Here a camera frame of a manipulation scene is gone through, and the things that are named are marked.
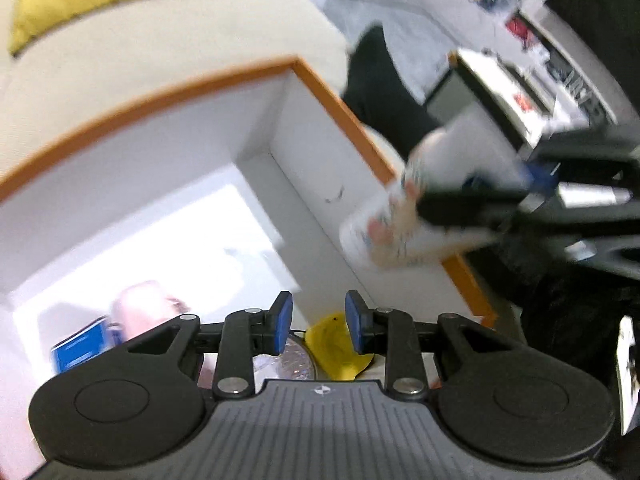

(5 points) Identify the orange cardboard box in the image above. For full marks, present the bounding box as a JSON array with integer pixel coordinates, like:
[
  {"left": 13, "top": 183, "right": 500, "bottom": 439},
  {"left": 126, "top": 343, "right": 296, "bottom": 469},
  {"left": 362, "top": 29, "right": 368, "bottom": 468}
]
[{"left": 1, "top": 58, "right": 491, "bottom": 479}]

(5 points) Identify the clear glitter disc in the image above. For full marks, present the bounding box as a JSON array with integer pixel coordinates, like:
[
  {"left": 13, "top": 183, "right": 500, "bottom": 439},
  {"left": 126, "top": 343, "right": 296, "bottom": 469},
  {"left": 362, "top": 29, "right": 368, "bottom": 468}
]
[{"left": 253, "top": 335, "right": 318, "bottom": 391}]

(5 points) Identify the beige fabric sofa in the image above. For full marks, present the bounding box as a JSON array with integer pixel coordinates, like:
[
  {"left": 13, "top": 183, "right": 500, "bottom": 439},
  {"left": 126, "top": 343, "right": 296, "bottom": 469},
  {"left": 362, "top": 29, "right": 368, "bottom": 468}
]
[{"left": 1, "top": 0, "right": 354, "bottom": 177}]

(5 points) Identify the pink card wallet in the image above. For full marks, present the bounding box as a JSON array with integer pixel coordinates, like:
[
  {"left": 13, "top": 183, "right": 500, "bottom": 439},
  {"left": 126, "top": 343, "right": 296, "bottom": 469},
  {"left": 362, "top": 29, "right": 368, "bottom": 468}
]
[{"left": 112, "top": 283, "right": 188, "bottom": 340}]

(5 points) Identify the small blue card box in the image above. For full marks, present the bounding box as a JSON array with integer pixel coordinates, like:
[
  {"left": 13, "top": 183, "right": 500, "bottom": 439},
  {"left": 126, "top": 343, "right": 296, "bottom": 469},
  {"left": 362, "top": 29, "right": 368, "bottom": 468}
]
[{"left": 51, "top": 316, "right": 125, "bottom": 374}]

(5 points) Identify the white coffee table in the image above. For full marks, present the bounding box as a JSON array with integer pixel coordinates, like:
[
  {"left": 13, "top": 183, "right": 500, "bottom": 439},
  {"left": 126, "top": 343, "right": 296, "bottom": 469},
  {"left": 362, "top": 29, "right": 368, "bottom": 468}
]
[{"left": 423, "top": 48, "right": 616, "bottom": 154}]

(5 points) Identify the yellow plush toy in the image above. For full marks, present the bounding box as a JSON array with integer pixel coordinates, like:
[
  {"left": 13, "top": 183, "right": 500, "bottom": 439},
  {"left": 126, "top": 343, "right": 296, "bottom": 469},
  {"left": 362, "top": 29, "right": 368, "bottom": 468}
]
[{"left": 304, "top": 312, "right": 374, "bottom": 382}]

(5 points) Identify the person right leg black sock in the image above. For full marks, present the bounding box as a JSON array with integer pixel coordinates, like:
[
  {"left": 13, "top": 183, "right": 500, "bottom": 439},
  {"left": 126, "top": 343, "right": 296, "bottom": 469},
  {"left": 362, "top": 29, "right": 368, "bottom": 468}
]
[{"left": 342, "top": 23, "right": 440, "bottom": 162}]

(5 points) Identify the white patterned tube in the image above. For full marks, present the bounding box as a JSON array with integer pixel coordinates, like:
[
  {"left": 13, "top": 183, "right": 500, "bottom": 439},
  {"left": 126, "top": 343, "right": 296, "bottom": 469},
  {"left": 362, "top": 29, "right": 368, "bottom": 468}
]
[{"left": 340, "top": 106, "right": 532, "bottom": 269}]

